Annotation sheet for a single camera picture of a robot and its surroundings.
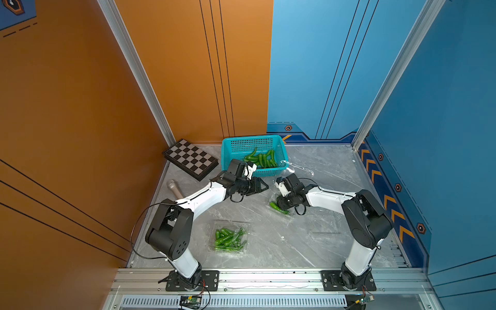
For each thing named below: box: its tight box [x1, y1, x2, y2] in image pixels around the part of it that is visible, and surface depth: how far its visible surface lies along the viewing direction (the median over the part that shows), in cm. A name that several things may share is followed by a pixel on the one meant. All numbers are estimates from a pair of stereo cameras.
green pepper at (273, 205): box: [269, 201, 290, 215], surface depth 91 cm
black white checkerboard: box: [162, 138, 220, 182], surface depth 111 cm
